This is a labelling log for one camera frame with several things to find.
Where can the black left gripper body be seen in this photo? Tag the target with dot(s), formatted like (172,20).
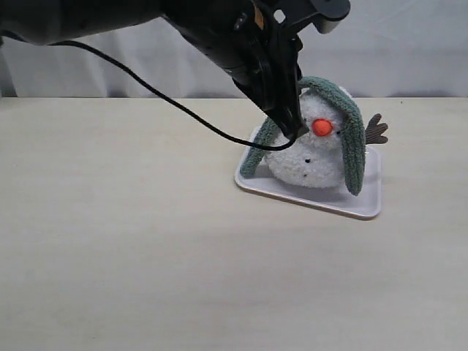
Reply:
(246,41)

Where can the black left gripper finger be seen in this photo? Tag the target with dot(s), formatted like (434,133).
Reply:
(285,112)

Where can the white plush snowman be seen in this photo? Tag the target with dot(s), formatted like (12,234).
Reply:
(314,153)

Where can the green fuzzy scarf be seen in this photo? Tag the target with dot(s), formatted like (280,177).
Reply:
(351,139)

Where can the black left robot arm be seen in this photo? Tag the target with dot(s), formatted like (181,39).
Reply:
(51,22)

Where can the white plastic tray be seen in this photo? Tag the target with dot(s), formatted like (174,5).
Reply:
(367,205)

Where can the white curtain backdrop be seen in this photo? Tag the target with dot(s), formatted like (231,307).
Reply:
(382,49)

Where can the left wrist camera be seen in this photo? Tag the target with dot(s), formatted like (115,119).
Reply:
(324,15)

